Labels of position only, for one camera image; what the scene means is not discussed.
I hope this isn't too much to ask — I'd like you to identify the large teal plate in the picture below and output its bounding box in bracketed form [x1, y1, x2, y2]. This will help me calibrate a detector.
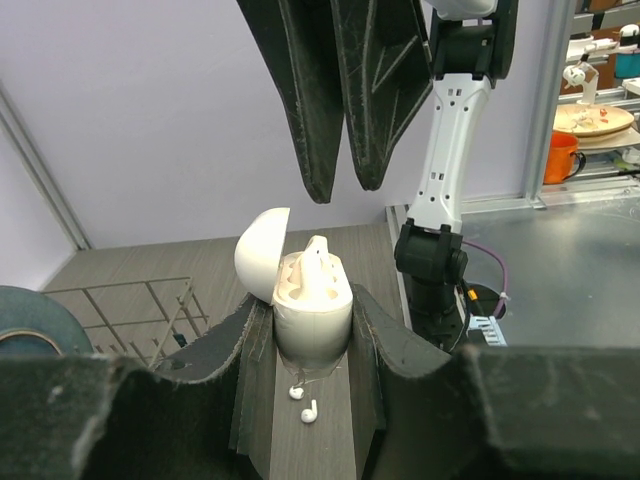
[1, 285, 94, 356]

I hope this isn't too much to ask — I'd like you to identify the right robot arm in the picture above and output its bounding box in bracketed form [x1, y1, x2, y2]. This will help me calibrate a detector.
[239, 0, 518, 352]

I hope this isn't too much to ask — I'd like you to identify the aluminium frame post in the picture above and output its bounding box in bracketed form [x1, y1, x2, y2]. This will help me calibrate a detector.
[523, 1, 575, 208]

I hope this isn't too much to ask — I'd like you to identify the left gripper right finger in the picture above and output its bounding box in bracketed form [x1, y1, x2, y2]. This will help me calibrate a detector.
[348, 285, 639, 479]

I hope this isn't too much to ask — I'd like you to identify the oval white charging case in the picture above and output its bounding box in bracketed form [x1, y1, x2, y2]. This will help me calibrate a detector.
[234, 207, 353, 376]

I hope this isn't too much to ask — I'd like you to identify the white stem earbud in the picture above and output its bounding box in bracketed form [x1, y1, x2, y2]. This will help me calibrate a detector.
[300, 399, 319, 424]
[288, 385, 305, 401]

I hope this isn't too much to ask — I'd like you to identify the white slotted cable duct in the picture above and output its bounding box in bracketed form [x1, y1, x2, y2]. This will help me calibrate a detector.
[468, 316, 507, 346]

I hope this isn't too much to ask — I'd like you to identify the orange mug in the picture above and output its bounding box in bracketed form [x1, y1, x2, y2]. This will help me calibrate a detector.
[543, 131, 586, 185]

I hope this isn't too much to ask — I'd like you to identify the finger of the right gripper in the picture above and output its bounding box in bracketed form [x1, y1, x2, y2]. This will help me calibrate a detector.
[332, 0, 432, 191]
[238, 0, 344, 204]

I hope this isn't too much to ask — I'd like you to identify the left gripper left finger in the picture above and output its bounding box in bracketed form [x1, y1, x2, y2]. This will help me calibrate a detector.
[1, 296, 275, 479]

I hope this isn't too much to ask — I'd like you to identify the wire dish rack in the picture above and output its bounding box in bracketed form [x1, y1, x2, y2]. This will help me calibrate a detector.
[44, 276, 210, 368]

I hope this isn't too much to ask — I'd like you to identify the wooden plate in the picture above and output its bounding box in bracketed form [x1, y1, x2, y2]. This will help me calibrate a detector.
[553, 103, 634, 138]

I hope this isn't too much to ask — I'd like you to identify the white ear-hook earbud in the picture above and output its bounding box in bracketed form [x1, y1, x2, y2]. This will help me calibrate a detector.
[289, 235, 333, 302]

